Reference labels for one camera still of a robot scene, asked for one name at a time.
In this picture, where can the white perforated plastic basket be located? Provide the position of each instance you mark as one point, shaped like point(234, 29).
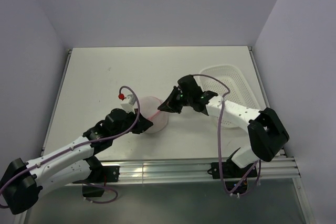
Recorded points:
point(221, 78)

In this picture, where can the aluminium rail frame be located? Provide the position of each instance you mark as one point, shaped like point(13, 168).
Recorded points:
point(135, 172)

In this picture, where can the white mesh laundry bag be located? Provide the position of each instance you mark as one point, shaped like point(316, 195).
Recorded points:
point(148, 109)

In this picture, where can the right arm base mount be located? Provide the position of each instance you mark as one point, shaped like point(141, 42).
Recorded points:
point(231, 170)

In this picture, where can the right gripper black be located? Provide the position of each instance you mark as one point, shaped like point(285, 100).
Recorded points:
point(169, 105)

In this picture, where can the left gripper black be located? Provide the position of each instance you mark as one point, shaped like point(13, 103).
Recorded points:
point(143, 125)

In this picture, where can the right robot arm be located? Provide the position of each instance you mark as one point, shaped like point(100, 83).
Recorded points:
point(267, 135)

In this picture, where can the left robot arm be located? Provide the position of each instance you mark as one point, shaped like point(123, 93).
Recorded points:
point(23, 183)

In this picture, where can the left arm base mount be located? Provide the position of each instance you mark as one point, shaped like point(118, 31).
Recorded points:
point(95, 185)

